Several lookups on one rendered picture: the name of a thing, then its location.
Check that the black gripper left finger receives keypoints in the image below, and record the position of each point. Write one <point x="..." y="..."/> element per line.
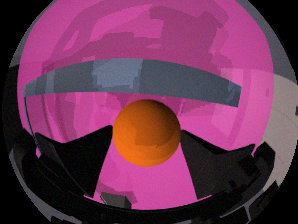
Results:
<point x="81" y="158"/>

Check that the clear low corner wall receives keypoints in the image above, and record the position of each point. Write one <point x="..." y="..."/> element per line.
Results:
<point x="37" y="117"/>

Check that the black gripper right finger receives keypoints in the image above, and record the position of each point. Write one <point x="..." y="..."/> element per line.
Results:
<point x="207" y="163"/>

